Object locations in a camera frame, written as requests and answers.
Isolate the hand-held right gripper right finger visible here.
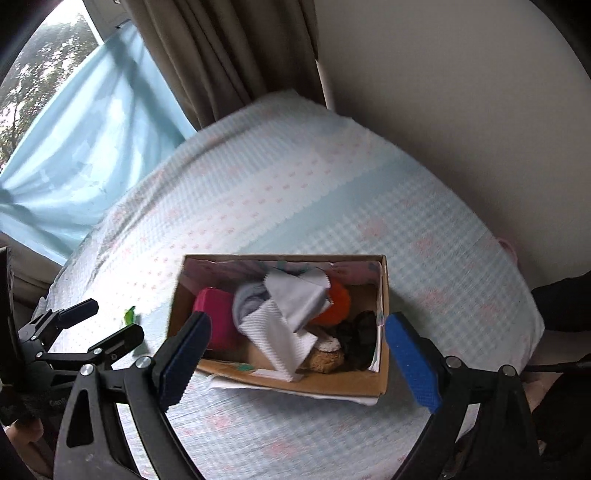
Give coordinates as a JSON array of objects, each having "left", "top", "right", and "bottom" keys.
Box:
[{"left": 384, "top": 311, "right": 543, "bottom": 480}]

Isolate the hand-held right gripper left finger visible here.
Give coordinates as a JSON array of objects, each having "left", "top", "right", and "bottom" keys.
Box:
[{"left": 53, "top": 311, "right": 213, "bottom": 480}]

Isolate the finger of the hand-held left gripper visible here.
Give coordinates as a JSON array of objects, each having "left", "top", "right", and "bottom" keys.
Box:
[
  {"left": 34, "top": 324, "right": 145, "bottom": 372},
  {"left": 18, "top": 298, "right": 100, "bottom": 343}
]

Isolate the pink pouch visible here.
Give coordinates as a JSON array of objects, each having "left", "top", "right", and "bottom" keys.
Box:
[{"left": 193, "top": 287, "right": 241, "bottom": 354}]

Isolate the black hair scrunchie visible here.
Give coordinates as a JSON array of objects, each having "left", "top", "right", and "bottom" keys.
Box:
[{"left": 335, "top": 311, "right": 382, "bottom": 370}]

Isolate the grey-blue sock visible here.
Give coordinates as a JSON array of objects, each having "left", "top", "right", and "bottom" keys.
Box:
[{"left": 232, "top": 281, "right": 278, "bottom": 333}]

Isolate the brown plush toy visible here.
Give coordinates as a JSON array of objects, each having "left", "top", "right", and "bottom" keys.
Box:
[{"left": 308, "top": 348, "right": 346, "bottom": 374}]

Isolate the white ribbed cloth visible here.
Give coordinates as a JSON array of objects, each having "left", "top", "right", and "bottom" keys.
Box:
[{"left": 238, "top": 300, "right": 319, "bottom": 383}]

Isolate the cardboard box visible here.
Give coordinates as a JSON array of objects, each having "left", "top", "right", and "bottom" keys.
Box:
[{"left": 167, "top": 254, "right": 391, "bottom": 407}]

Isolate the orange pompom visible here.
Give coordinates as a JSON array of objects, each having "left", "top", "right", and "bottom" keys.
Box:
[{"left": 309, "top": 279, "right": 352, "bottom": 326}]

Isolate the person's left hand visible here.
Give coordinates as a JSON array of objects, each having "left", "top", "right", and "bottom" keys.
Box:
[{"left": 6, "top": 413, "right": 45, "bottom": 463}]

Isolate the brown curtain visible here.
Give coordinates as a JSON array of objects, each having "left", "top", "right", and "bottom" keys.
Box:
[
  {"left": 124, "top": 0, "right": 331, "bottom": 132},
  {"left": 0, "top": 231, "right": 70, "bottom": 301}
]

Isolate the dark cloth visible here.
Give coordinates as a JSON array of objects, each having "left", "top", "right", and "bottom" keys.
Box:
[{"left": 531, "top": 274, "right": 591, "bottom": 333}]

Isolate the light blue hanging cloth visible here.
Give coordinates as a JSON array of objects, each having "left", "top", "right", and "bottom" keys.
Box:
[{"left": 0, "top": 23, "right": 199, "bottom": 257}]

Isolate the bed with checked sheet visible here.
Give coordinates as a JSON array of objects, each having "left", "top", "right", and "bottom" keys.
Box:
[{"left": 44, "top": 90, "right": 546, "bottom": 480}]

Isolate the window with grey frame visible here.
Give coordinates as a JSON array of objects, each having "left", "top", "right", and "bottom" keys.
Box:
[{"left": 0, "top": 0, "right": 132, "bottom": 176}]

